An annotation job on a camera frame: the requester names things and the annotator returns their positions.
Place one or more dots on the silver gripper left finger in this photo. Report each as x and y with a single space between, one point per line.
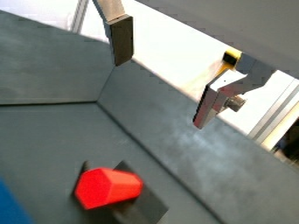
118 29

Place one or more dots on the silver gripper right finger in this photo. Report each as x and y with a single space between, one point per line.
240 74

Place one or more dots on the red hexagonal prism peg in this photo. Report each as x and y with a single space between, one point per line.
104 186

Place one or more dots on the blue foam shape-sorting block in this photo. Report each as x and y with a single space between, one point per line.
12 213

